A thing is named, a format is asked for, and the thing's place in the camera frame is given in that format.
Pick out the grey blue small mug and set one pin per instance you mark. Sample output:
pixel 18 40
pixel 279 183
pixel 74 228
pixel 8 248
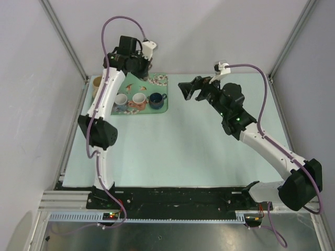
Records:
pixel 120 103

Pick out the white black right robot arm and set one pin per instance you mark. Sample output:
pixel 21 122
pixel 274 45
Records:
pixel 301 179

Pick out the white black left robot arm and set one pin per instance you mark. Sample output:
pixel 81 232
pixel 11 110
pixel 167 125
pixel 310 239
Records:
pixel 130 56

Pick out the grey slotted cable duct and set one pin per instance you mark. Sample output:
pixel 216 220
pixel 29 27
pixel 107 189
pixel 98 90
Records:
pixel 238 217

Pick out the left aluminium frame post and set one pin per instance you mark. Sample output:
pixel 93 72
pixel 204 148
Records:
pixel 60 31

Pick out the dark blue mug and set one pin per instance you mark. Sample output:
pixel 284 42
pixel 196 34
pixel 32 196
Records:
pixel 156 100

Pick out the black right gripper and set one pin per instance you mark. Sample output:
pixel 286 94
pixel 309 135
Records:
pixel 188 89

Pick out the aluminium front rail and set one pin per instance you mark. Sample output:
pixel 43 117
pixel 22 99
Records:
pixel 70 201

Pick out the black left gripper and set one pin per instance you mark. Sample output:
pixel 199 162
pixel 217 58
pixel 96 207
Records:
pixel 144 72

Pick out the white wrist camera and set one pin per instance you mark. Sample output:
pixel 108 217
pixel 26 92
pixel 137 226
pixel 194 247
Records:
pixel 221 70
pixel 148 48

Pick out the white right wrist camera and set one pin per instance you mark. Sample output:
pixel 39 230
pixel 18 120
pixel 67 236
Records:
pixel 221 70

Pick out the salmon pink mug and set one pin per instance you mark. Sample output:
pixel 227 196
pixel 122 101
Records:
pixel 139 101

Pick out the beige round mug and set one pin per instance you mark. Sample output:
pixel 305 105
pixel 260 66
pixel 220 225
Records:
pixel 96 84

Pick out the aluminium frame post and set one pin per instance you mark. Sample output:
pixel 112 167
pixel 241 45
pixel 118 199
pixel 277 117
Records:
pixel 60 31
pixel 293 36

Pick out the right aluminium frame post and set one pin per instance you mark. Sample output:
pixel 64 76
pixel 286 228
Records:
pixel 293 36

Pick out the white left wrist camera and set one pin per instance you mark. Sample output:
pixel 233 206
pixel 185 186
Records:
pixel 148 48

